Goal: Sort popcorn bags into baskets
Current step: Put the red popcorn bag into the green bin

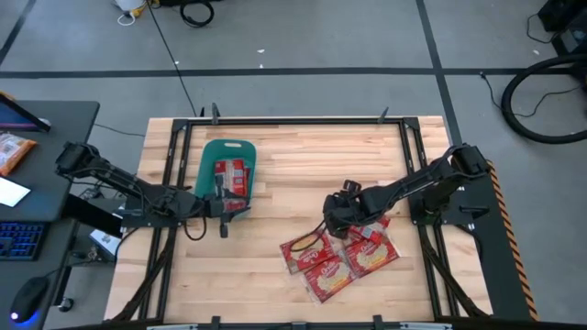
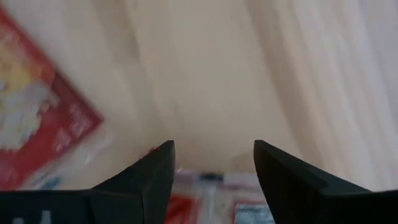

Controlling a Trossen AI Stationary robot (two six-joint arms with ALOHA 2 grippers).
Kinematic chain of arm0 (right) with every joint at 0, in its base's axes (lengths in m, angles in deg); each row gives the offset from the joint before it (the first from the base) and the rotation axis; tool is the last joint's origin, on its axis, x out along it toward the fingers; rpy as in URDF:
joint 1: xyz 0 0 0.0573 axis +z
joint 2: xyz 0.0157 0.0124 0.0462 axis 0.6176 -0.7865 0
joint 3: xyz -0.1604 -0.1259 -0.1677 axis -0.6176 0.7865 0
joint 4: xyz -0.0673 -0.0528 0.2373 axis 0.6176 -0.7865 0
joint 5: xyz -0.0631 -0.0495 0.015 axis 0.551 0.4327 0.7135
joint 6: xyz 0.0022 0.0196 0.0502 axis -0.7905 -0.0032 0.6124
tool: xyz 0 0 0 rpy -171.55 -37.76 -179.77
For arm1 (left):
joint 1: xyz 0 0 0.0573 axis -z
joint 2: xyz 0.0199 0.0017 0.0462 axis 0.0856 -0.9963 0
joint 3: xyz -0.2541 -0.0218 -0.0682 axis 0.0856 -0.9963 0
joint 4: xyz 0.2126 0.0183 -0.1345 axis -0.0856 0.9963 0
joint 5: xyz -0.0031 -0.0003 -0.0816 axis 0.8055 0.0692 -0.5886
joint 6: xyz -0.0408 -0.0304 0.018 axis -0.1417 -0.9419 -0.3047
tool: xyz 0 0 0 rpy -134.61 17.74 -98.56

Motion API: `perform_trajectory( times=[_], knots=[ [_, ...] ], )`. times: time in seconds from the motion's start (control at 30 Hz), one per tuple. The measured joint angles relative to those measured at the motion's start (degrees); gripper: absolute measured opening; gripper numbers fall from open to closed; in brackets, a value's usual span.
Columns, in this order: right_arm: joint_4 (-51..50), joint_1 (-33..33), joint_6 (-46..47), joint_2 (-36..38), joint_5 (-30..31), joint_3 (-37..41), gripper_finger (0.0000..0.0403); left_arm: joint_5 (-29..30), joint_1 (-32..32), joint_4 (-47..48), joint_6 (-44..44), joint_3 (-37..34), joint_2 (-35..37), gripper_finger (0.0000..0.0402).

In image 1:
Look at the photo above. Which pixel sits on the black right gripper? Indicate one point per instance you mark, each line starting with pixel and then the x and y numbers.
pixel 344 213

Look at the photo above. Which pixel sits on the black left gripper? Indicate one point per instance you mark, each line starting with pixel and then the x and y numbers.
pixel 213 205

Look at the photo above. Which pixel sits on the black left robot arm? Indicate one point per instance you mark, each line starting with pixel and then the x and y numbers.
pixel 114 176

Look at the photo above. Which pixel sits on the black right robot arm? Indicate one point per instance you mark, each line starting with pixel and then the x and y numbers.
pixel 413 183

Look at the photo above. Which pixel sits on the teal plastic basket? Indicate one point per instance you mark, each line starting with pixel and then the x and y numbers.
pixel 206 174

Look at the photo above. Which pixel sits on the white box under desk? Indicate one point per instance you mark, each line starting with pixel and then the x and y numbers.
pixel 104 243

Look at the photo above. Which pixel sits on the black platform with hazard stripe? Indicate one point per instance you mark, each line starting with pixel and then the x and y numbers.
pixel 486 256

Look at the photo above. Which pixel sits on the black office desk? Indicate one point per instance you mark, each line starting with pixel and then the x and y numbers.
pixel 55 146

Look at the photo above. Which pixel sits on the black caster wheel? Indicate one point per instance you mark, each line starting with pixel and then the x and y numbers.
pixel 66 304

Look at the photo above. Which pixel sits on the backlit black keyboard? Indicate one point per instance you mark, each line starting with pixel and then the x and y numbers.
pixel 20 240

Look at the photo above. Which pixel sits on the white paper sheet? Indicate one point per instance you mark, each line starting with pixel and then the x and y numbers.
pixel 11 191

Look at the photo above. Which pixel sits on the black computer mouse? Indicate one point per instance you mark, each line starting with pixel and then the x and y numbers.
pixel 28 298

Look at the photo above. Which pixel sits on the orange snack bag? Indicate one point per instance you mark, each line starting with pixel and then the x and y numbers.
pixel 14 153

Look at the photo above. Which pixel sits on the computer monitor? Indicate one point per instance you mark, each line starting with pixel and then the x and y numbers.
pixel 18 119

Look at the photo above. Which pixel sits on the black equipment case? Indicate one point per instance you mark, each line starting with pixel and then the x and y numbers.
pixel 568 27

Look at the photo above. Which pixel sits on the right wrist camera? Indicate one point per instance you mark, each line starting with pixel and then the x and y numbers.
pixel 351 185

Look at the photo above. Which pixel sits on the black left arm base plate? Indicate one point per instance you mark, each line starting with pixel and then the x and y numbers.
pixel 137 222

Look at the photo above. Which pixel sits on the black metal table frame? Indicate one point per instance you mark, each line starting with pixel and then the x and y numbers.
pixel 298 121

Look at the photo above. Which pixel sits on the grey metal bracket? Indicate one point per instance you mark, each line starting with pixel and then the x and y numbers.
pixel 426 326
pixel 172 326

